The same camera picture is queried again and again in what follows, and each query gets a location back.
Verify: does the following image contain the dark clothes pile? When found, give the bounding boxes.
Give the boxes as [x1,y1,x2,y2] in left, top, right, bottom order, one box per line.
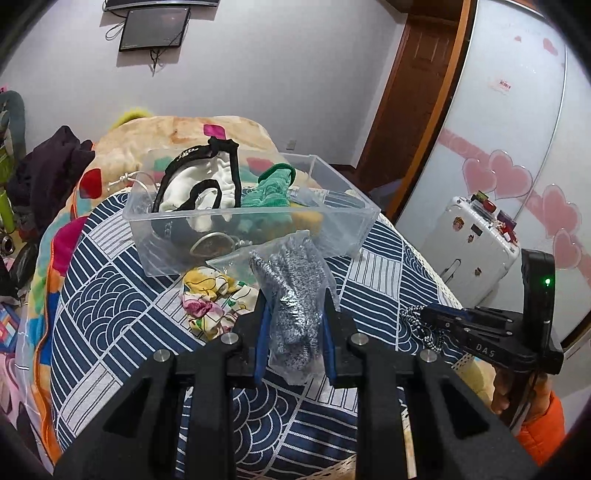
[6,124,96,238]

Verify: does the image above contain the person's right hand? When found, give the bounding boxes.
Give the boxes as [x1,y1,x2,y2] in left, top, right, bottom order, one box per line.
[490,368,552,417]

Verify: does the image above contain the person's orange-sleeved right forearm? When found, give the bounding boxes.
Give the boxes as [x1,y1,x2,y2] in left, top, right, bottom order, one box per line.
[515,390,567,468]

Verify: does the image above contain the black white braided cord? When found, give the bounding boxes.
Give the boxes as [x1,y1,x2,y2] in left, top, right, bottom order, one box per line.
[400,306,445,354]

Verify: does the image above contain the blue white patterned bedspread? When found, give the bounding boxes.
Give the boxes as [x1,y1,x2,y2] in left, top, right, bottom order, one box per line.
[48,187,467,480]

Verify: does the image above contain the yellow green fuzzy item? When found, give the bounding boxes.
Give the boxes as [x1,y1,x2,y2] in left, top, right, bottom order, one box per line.
[112,107,155,129]

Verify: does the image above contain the floral yellow pink cloth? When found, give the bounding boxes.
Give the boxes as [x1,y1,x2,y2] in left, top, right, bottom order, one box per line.
[181,267,260,343]

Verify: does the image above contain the white wardrobe with pink hearts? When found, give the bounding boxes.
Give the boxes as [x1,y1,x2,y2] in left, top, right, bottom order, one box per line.
[394,0,591,352]

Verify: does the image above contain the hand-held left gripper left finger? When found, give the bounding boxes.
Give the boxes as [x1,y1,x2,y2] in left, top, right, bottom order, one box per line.
[53,287,272,480]

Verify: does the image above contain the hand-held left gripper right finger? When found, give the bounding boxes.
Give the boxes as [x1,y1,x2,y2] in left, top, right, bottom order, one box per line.
[322,287,542,480]

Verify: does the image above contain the orange floral blanket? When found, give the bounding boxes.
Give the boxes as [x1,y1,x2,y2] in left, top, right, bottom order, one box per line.
[25,113,282,462]

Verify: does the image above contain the white black-trimmed garment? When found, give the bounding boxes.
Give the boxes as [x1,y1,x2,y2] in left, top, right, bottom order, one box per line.
[152,135,243,232]

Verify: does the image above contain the black wall cable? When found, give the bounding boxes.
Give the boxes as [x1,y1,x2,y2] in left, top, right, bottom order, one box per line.
[104,23,167,77]

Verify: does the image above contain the bagged grey speckled socks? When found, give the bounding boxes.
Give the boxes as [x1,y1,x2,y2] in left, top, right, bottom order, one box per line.
[207,228,341,385]

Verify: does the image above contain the dark item with metal ring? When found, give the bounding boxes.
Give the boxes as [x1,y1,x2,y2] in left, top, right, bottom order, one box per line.
[152,217,245,261]

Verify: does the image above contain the black wall monitor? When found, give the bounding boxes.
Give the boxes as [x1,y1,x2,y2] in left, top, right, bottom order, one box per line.
[118,7,192,52]

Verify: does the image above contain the white suitcase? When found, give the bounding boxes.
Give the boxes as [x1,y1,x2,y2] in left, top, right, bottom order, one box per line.
[422,191,522,317]

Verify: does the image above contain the grey green plush toy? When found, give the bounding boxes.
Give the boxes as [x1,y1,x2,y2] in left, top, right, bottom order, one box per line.
[0,87,27,160]

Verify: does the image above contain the brown wooden door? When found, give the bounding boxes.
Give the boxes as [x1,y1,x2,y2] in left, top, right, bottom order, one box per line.
[355,0,472,195]

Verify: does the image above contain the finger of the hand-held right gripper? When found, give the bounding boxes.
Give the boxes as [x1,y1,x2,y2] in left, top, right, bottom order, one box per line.
[419,305,481,334]

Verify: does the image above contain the green knit cloth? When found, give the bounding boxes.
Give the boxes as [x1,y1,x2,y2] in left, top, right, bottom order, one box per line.
[241,163,297,210]

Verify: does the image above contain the clear plastic storage box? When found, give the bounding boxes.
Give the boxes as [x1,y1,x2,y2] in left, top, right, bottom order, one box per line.
[122,149,382,278]

